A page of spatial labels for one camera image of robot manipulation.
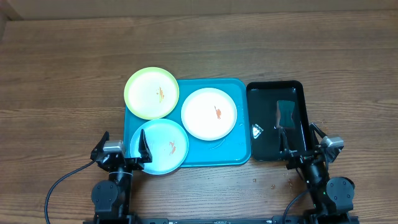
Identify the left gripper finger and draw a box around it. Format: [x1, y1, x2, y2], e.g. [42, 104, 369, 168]
[138, 129, 152, 163]
[92, 131, 109, 153]

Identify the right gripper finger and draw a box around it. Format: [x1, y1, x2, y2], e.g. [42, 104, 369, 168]
[309, 123, 327, 146]
[279, 128, 292, 153]

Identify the light blue plate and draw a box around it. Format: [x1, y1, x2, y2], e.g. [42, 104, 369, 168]
[129, 119, 189, 175]

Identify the green sponge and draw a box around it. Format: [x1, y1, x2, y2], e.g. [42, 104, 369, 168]
[276, 100, 295, 129]

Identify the white plate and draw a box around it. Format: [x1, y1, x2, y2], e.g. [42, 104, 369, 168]
[181, 88, 238, 141]

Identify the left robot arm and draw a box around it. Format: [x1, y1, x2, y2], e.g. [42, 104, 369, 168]
[90, 129, 152, 223]

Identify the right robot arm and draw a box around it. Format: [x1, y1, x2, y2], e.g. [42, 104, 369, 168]
[279, 123, 359, 223]

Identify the teal plastic tray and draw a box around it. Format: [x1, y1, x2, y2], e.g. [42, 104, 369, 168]
[123, 78, 252, 169]

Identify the black rectangular tray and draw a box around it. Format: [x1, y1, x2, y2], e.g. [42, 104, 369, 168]
[246, 80, 313, 161]

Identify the yellow-green plate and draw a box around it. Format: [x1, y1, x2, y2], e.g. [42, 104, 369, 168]
[124, 67, 180, 120]

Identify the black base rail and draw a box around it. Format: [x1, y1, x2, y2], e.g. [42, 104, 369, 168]
[82, 215, 360, 224]

